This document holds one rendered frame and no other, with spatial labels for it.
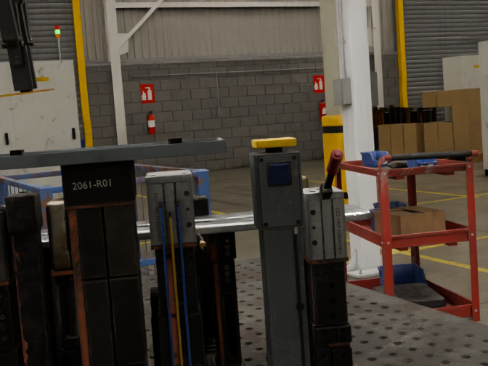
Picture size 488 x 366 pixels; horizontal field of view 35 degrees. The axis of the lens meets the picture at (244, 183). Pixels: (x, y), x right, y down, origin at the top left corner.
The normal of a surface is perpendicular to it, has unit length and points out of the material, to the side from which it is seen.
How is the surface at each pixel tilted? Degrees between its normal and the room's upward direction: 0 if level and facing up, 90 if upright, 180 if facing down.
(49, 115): 90
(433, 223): 90
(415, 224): 90
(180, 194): 90
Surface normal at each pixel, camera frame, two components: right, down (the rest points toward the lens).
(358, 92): 0.43, 0.05
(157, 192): 0.11, 0.08
